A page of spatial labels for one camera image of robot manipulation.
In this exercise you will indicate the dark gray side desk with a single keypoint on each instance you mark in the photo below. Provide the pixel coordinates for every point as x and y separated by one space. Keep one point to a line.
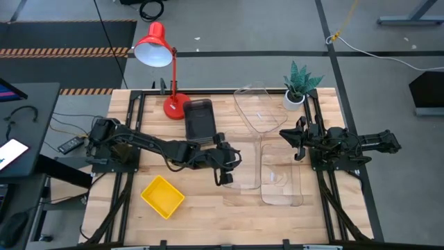
38 104

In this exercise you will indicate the red desk lamp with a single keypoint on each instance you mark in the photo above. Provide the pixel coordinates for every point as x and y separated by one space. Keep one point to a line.
152 38

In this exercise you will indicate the yellow plastic basket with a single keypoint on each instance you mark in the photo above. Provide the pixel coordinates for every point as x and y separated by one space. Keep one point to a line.
161 198

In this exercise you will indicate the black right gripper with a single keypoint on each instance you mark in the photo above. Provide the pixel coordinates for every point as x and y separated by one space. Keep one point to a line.
312 137

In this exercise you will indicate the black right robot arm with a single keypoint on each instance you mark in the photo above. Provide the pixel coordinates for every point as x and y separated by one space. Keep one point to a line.
374 140

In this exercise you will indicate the clear plastic basket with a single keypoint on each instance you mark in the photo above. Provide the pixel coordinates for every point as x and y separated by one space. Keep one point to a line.
248 166
281 187
260 111

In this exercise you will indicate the gray metal table leg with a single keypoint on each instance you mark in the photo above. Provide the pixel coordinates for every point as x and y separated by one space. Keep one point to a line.
412 19

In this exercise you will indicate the black box on floor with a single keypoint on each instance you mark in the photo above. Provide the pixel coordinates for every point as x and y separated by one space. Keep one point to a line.
428 90

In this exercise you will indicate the black computer mouse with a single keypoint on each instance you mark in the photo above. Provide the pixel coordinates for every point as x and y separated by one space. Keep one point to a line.
12 229

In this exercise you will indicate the white-screen phone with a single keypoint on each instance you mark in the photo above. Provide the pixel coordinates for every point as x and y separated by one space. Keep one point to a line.
12 151

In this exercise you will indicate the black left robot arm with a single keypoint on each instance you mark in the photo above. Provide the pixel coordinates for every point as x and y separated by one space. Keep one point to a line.
156 146

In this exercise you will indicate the computer monitor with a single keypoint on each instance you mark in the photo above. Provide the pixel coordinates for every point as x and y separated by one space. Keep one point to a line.
8 93

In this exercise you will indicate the green plant in white pot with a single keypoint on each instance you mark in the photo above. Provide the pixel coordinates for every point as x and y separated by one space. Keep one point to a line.
294 102

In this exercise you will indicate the black power adapter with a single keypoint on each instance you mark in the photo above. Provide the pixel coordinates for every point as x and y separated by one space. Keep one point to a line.
69 145

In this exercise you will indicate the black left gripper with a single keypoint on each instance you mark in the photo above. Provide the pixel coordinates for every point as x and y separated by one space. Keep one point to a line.
222 156

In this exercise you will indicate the black hazard-striped floor mat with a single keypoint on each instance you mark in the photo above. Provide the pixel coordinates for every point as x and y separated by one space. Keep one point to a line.
69 34

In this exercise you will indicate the dark gray plastic basket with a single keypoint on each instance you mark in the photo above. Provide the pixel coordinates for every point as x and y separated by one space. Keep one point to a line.
199 121

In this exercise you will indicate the black aluminium table frame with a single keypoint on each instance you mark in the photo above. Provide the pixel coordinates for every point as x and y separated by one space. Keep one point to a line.
215 92

